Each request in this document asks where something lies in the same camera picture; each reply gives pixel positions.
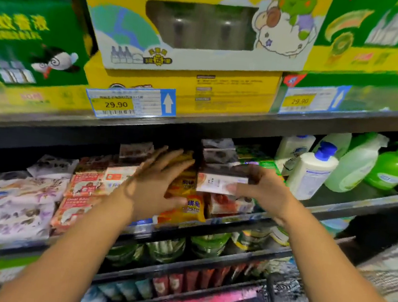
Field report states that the person's right hand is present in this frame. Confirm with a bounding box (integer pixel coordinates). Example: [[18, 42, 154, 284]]
[[222, 160, 301, 223]]

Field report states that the person's left hand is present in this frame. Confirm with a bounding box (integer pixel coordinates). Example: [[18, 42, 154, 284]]
[[114, 141, 199, 228]]

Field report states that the stack of green soap boxes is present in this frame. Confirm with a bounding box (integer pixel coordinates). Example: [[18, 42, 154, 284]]
[[233, 148, 286, 178]]

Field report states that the stack of yellow soap boxes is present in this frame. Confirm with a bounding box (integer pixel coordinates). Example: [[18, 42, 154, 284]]
[[157, 167, 212, 230]]

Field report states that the stack of white orange soap boxes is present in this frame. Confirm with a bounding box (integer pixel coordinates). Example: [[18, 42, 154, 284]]
[[96, 136, 168, 235]]

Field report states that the white hand sanitizer bottle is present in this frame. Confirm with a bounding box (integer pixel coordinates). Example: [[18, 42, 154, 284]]
[[284, 137, 342, 205], [273, 131, 317, 180]]

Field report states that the stack of white purple soap boxes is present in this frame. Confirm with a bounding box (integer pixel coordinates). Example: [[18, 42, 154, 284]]
[[193, 135, 262, 223]]

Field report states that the stack of pink soap boxes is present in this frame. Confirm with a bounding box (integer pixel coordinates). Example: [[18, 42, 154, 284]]
[[50, 150, 123, 239]]

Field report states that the pale green hand sanitizer bottle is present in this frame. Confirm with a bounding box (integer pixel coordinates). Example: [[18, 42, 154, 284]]
[[313, 129, 353, 160]]

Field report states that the stack of floral soap boxes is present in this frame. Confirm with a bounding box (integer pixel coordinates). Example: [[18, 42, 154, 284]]
[[0, 148, 79, 241]]

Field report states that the bright green hand sanitizer bottle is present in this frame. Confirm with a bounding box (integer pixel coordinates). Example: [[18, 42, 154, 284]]
[[363, 138, 398, 193]]

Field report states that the person's left forearm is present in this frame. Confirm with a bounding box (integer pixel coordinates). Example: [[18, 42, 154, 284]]
[[0, 183, 150, 302]]

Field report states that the person's right forearm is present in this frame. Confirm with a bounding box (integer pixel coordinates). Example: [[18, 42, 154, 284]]
[[267, 203, 398, 302]]

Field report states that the white blue price tag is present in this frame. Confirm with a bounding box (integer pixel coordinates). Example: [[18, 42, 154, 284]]
[[84, 79, 180, 128], [278, 77, 353, 122]]

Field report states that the row of red tubes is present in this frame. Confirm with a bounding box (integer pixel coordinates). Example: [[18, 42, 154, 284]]
[[151, 249, 252, 302]]

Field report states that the row of blue white tubes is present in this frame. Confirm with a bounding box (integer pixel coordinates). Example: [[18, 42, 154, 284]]
[[79, 271, 155, 302]]

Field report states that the flat yellow box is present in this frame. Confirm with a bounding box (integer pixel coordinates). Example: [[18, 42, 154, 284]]
[[80, 48, 284, 131]]

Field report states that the green white carton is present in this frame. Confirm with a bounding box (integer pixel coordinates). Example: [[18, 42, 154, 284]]
[[0, 251, 38, 289]]

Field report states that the green yellow cartoon box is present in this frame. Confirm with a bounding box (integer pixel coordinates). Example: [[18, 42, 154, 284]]
[[303, 0, 398, 84]]

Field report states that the green box mosquito print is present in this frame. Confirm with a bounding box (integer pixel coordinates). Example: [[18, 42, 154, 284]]
[[0, 0, 105, 128]]

